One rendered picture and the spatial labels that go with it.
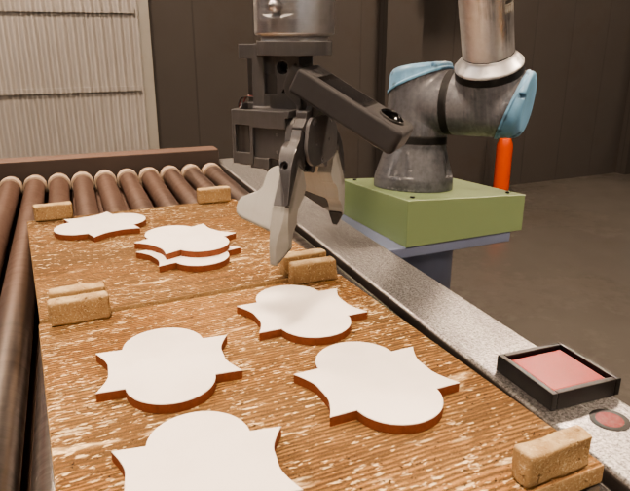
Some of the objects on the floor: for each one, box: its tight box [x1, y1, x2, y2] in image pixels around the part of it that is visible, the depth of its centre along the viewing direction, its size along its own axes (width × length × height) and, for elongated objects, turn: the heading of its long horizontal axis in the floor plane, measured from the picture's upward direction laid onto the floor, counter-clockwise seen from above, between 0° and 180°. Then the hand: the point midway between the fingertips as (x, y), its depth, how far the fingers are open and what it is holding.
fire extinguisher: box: [493, 138, 513, 192], centre depth 500 cm, size 23×23×53 cm
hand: (315, 245), depth 65 cm, fingers open, 14 cm apart
